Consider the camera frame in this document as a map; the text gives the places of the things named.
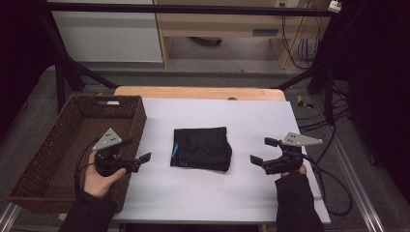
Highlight aluminium rail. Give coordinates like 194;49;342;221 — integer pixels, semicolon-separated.
324;125;389;232
0;202;23;232

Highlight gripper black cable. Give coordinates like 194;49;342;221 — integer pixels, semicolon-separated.
73;138;102;195
299;151;354;218

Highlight black metal frame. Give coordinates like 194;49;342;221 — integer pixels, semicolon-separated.
38;1;337;126

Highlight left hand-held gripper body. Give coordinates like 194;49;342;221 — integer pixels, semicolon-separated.
92;128;141;178

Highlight white power strip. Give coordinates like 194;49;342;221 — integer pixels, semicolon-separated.
328;0;343;15

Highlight black floor cables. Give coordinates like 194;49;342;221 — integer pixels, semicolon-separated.
296;84;353;133

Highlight light wooden desk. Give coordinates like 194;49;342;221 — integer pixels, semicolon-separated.
152;0;332;71

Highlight black curtain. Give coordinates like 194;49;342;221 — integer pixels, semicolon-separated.
317;0;410;197
0;0;57;143

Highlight black shorts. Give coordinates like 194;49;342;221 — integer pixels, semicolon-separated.
169;126;233;174

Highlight wooden table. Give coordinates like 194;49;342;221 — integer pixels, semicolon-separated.
113;85;287;102

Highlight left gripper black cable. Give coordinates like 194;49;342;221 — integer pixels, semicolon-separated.
73;138;102;195

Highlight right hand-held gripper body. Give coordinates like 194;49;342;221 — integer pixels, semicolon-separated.
262;131;324;176

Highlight bundle of hanging cables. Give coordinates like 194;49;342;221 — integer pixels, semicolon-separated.
280;0;324;71

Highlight white foam table mat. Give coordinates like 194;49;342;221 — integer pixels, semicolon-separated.
111;98;332;225

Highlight brown wicker basket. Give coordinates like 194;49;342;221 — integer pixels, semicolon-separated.
6;94;148;215

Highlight yellow and black tape piece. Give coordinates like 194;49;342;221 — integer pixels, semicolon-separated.
296;94;315;111

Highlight person's right hand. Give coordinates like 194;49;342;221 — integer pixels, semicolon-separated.
279;163;308;178

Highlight person's left hand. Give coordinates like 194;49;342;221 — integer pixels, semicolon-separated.
83;151;128;199

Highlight white cabinet panel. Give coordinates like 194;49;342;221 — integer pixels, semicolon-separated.
46;0;164;64

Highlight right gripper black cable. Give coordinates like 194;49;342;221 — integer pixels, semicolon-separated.
299;151;354;218

